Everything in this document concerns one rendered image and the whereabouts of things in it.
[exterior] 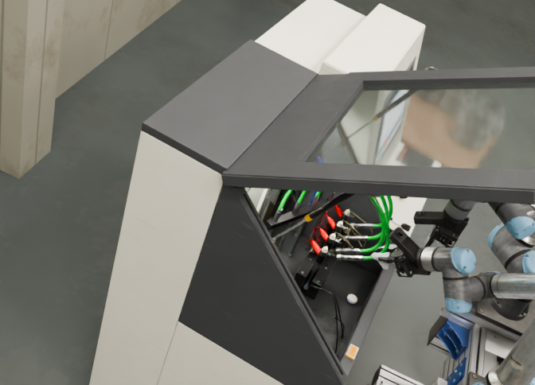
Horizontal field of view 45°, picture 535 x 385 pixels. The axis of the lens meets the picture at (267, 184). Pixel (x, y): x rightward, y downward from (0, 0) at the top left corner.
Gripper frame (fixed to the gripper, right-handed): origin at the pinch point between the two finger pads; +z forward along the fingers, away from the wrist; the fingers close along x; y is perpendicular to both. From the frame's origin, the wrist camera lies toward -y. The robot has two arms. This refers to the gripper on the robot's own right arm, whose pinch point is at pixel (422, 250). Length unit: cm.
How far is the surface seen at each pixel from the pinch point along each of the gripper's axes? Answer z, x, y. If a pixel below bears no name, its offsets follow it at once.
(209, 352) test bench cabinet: 47, -47, -47
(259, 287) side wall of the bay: 5, -47, -40
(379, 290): 25.2, -1.3, -5.1
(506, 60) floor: 121, 494, 24
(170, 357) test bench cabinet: 62, -47, -59
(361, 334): 25.2, -24.7, -4.6
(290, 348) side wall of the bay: 23, -47, -23
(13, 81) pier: 58, 36, -204
